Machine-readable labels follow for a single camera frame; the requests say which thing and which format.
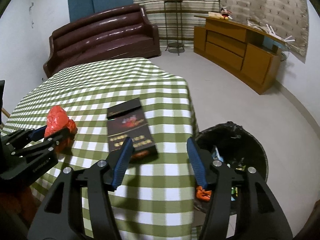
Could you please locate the striped green curtain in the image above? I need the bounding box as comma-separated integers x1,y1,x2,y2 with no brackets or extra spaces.
133,0,220,48

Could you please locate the black trash bin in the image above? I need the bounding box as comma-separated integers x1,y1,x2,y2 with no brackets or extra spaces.
187,121,268,213

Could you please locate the white wifi router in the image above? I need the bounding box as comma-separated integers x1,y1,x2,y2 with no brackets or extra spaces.
266,24,296,42

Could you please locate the orange wrapper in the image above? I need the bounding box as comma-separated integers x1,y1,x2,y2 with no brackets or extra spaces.
196,185,212,202

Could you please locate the dark brown leather sofa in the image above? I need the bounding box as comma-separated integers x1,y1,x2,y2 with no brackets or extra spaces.
43,4,161,77

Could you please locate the red plastic bag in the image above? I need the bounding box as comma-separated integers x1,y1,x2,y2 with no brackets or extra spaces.
44,105,78,153

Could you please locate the green checkered tablecloth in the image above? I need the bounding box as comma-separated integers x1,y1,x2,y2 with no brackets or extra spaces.
1,58,197,239

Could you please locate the beige patterned curtain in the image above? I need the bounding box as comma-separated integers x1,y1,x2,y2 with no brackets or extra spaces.
220,0,309,62

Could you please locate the mickey mouse toy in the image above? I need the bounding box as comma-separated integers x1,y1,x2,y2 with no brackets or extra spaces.
220,8,232,20

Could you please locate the black metal plant stand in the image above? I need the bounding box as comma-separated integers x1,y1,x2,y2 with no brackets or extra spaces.
164,0,184,56

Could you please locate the wooden tv cabinet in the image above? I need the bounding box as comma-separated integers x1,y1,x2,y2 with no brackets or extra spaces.
194,16,285,94

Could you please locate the beige box on cabinet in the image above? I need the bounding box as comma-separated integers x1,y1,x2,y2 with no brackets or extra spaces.
208,11,224,19

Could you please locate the black cigarette box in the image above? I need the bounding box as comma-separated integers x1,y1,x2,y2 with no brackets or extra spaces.
106,98,158,163

